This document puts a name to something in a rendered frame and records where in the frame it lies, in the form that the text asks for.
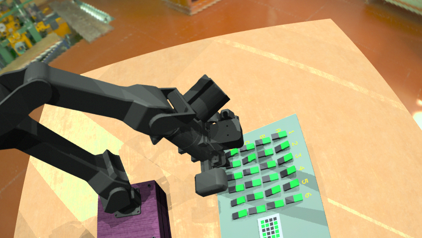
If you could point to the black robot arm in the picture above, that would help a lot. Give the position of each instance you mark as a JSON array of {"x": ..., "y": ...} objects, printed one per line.
[{"x": 144, "y": 108}]

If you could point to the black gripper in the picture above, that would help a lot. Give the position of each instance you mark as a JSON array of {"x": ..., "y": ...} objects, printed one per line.
[{"x": 212, "y": 178}]

